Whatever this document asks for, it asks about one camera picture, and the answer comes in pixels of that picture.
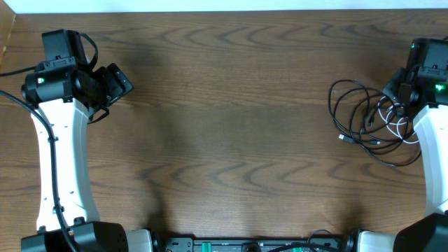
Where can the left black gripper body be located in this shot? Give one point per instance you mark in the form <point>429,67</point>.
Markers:
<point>113,84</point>

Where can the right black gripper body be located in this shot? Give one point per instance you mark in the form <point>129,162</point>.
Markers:
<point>395,87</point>

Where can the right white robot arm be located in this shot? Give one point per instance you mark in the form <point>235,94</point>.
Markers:
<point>421,88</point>

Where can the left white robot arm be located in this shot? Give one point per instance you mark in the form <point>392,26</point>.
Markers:
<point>66,93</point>

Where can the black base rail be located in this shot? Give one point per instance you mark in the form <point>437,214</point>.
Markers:
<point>317,241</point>

